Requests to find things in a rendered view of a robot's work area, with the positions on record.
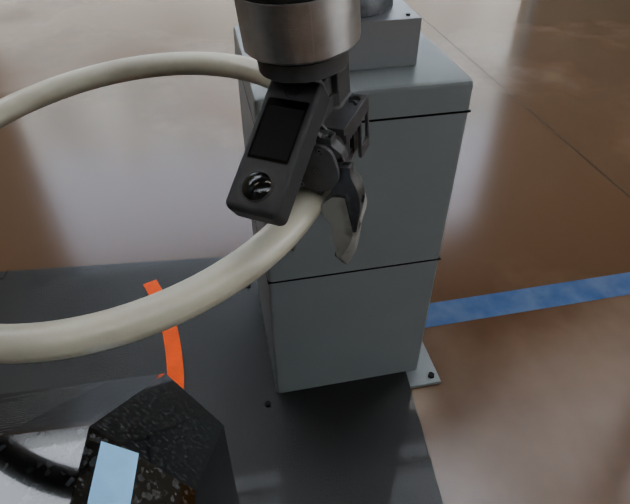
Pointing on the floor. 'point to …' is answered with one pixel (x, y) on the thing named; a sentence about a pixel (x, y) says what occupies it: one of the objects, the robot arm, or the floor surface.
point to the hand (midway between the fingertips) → (315, 252)
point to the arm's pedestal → (371, 235)
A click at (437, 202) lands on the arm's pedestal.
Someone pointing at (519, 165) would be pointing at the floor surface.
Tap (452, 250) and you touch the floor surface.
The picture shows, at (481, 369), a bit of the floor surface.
